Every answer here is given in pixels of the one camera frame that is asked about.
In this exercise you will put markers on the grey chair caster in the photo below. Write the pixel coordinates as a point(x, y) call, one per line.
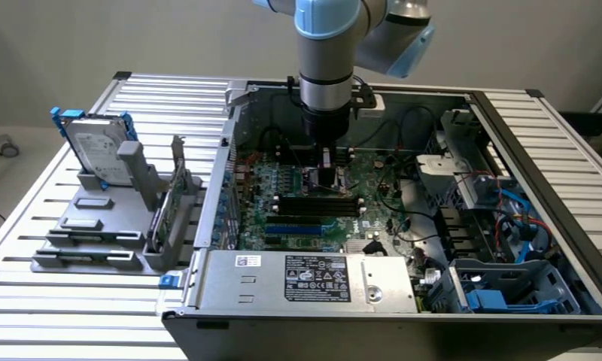
point(7, 147)

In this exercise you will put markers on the black expansion slot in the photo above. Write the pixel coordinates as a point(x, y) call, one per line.
point(294, 220)

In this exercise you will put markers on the grey disk bay blue latch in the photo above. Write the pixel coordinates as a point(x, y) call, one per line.
point(512, 286)

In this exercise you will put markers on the green graphics card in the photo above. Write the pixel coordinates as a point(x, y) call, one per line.
point(173, 195)

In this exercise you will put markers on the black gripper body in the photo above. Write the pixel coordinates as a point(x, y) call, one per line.
point(325, 124)

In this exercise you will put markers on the CPU socket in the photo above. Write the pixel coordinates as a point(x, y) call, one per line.
point(347, 180)

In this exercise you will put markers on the blue case latch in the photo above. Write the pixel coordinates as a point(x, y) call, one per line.
point(168, 281)

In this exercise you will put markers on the grey parts rack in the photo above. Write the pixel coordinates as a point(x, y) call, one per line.
point(106, 233)

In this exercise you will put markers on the hard disk with blue carrier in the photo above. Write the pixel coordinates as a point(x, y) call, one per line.
point(98, 150)

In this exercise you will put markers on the blue expansion slot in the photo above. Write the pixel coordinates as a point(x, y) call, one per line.
point(294, 229)

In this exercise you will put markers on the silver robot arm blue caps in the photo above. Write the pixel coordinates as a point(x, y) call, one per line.
point(327, 56)

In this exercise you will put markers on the open black PC case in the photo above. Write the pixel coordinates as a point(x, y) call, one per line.
point(332, 338)

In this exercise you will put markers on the silver chipset heat sink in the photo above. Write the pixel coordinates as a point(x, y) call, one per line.
point(355, 247)

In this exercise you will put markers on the grey metal drive cage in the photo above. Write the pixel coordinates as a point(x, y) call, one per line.
point(455, 169)

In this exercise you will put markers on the CPU socket locking lever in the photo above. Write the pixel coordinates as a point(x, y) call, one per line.
point(327, 188)

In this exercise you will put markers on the black RAM slot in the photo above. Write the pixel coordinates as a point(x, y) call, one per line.
point(317, 213)
point(317, 208)
point(317, 203)
point(317, 198)

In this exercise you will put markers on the silver power supply unit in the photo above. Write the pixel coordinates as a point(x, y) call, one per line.
point(306, 280)

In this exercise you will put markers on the green motherboard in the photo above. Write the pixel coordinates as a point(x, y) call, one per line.
point(367, 210)

